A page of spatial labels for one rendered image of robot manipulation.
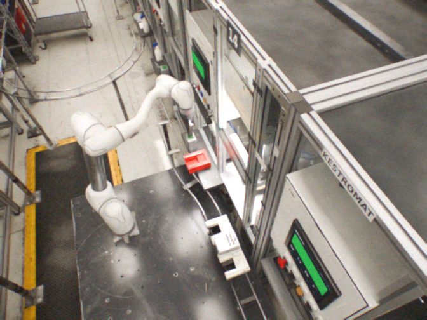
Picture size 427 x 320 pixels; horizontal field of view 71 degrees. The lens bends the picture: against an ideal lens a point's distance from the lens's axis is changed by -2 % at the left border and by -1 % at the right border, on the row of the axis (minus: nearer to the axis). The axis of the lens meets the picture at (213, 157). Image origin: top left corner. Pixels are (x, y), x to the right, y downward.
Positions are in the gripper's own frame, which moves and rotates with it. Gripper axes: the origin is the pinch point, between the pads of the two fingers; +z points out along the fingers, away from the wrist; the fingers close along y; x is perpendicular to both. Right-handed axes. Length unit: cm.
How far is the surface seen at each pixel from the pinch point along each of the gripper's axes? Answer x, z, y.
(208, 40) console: -12, -75, -15
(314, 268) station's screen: -7, -58, -121
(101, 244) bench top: 78, 39, -39
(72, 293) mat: 124, 106, -38
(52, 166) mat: 135, 106, 106
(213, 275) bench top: 15, 39, -84
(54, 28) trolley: 114, 81, 358
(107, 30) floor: 39, 107, 371
